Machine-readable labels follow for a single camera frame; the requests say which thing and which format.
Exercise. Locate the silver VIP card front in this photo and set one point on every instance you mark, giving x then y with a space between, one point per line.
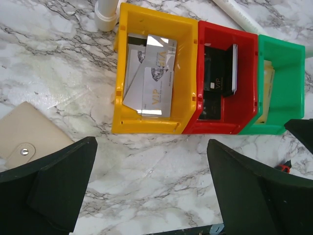
157 92

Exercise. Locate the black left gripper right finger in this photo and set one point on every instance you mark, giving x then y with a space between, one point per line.
256 199

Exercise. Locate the green plastic bin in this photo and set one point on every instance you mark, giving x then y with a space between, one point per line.
288 93

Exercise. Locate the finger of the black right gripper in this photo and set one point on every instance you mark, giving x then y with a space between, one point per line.
302 129

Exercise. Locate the black card stack upright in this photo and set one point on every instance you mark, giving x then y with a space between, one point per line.
231 70

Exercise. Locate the red plastic bin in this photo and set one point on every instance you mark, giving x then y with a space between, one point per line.
216 114

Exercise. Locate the white PVC pipe frame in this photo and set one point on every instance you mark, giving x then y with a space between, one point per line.
107 15

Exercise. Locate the gold card in green bin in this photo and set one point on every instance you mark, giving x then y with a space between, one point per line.
269 74

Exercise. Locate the yellow plastic bin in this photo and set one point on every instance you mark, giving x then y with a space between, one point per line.
144 21

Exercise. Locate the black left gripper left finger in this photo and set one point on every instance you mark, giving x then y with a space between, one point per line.
45 196

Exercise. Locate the black VIP card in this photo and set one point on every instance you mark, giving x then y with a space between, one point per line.
214 69

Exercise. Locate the red black utility knife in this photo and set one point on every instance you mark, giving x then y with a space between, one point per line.
285 167

